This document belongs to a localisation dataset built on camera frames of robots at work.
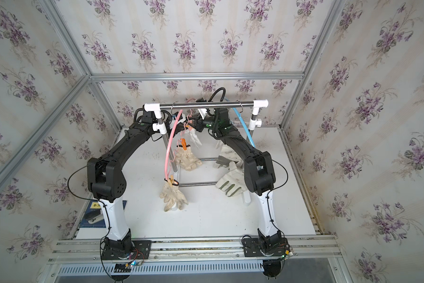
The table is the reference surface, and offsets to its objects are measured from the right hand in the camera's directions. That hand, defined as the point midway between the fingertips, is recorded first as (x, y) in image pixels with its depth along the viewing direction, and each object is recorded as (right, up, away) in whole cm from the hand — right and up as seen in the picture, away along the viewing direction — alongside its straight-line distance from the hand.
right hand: (189, 120), depth 84 cm
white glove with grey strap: (+22, -30, -1) cm, 37 cm away
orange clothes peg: (-2, -11, -6) cm, 13 cm away
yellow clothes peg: (-5, -26, -13) cm, 30 cm away
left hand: (-3, -2, +4) cm, 5 cm away
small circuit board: (-25, -63, -13) cm, 69 cm away
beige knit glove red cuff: (-7, -35, -6) cm, 36 cm away
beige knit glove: (-2, -19, +1) cm, 19 cm away
